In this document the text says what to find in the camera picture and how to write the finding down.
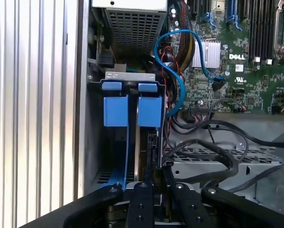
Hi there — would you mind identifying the silver finned heatsink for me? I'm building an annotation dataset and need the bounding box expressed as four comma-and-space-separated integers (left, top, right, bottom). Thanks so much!
191, 39, 221, 69

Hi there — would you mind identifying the silver power supply unit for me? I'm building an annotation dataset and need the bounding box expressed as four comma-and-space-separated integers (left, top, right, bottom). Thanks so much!
90, 0, 169, 56

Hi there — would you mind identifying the grey disk bay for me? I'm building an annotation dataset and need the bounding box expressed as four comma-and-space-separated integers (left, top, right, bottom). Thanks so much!
86, 70, 170, 189

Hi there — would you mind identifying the multicoloured power cable bundle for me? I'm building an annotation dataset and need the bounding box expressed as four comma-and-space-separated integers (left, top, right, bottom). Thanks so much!
174, 0, 197, 75

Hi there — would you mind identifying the blue expansion slot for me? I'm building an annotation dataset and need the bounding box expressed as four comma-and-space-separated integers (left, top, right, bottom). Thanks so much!
226, 0, 243, 32

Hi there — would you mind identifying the grey metal drive cage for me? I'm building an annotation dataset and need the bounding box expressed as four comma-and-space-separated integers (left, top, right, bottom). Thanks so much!
164, 114, 284, 211

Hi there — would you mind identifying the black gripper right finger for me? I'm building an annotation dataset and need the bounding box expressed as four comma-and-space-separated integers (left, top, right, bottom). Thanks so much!
162, 166, 284, 228

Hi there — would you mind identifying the black sleeved disk wire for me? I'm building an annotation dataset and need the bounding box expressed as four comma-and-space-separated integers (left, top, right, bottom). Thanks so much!
162, 139, 240, 192

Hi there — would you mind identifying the black RAM slot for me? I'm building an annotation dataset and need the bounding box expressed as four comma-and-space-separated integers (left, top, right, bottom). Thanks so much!
262, 0, 268, 60
255, 0, 262, 60
249, 0, 256, 60
267, 0, 275, 60

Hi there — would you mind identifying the blue disk wire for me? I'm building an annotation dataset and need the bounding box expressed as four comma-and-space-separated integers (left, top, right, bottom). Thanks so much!
153, 29, 226, 117

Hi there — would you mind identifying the black open PC case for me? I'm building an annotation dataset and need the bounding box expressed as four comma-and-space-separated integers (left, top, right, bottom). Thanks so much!
74, 0, 284, 228

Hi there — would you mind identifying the green Dell motherboard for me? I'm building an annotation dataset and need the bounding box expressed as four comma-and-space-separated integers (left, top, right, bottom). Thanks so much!
165, 0, 284, 116

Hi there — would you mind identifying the hard disk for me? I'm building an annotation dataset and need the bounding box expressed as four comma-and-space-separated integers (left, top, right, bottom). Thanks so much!
100, 80, 167, 228

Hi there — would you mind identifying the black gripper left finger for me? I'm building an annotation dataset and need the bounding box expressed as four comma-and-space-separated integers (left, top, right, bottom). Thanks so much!
18, 181, 155, 228

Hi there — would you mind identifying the thin black cable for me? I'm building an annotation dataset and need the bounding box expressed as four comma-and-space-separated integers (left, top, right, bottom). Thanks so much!
207, 118, 284, 149
203, 163, 284, 193

